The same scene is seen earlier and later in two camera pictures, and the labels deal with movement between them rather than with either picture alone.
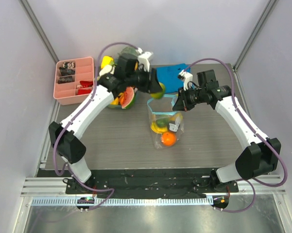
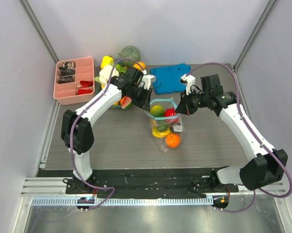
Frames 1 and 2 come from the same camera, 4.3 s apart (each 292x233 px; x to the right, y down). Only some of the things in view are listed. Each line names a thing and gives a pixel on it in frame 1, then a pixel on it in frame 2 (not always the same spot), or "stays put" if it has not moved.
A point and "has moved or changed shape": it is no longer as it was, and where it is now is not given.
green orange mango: x=162 y=123 → x=163 y=128
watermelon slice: x=128 y=98 stays put
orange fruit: x=168 y=139 has moved or changed shape
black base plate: x=141 y=183 stays put
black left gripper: x=151 y=85 → x=145 y=102
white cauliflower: x=107 y=69 stays put
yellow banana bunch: x=158 y=130 → x=156 y=133
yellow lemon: x=159 y=95 → x=157 y=111
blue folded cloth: x=167 y=75 stays put
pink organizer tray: x=74 y=80 stays put
